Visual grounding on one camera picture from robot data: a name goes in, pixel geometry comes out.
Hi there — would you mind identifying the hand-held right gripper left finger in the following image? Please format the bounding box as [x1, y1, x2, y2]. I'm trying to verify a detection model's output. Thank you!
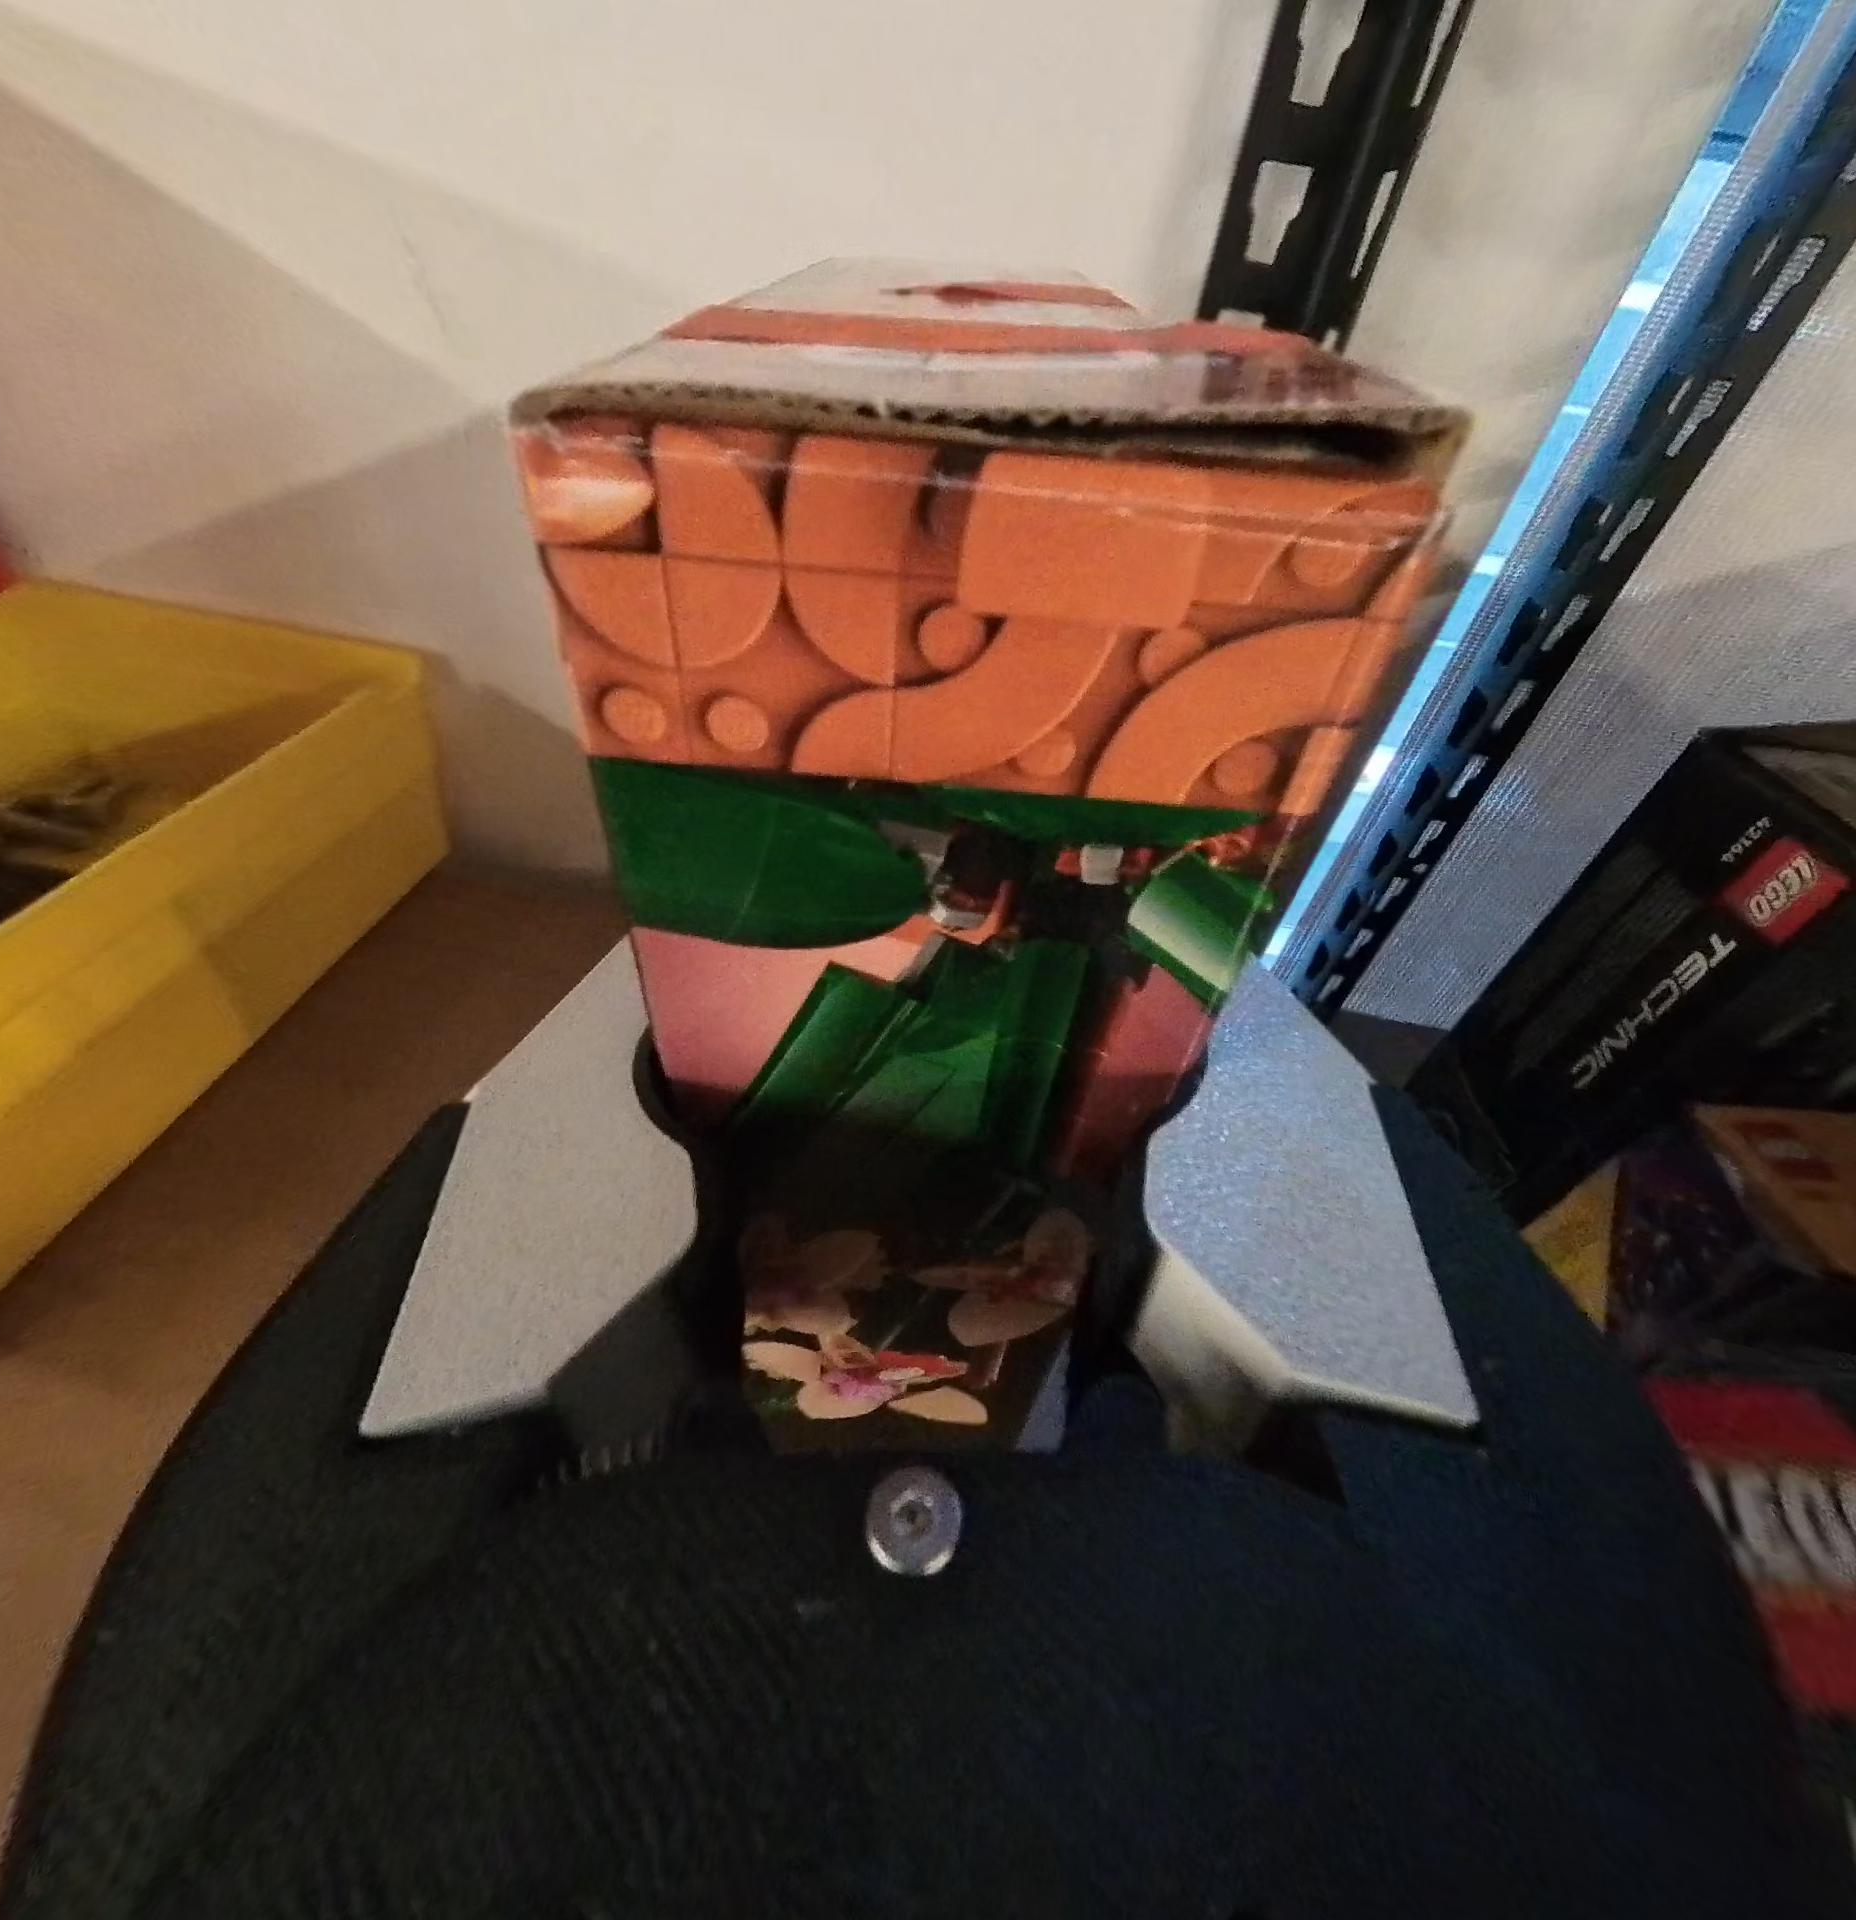
[356, 950, 704, 1464]

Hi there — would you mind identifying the red lego box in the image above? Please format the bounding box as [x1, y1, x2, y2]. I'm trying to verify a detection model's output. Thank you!
[1641, 1373, 1856, 1727]

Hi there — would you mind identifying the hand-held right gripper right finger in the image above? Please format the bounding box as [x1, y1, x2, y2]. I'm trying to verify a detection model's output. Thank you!
[1125, 960, 1481, 1464]

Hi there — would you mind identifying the black lego box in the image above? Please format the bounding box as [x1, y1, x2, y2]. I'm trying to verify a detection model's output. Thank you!
[1407, 729, 1856, 1224]

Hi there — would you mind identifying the yellow storage bin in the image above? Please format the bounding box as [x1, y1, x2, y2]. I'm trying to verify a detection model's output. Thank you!
[0, 582, 450, 1321]

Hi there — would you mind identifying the orchid lego box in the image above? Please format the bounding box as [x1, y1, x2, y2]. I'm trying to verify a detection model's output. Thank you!
[508, 260, 1471, 1460]

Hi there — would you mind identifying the pile of grey parts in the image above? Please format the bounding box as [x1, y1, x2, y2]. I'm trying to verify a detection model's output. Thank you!
[0, 757, 119, 939]

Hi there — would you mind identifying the brown purple lego box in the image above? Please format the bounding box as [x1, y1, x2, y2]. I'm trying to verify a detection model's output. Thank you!
[1519, 1104, 1856, 1337]

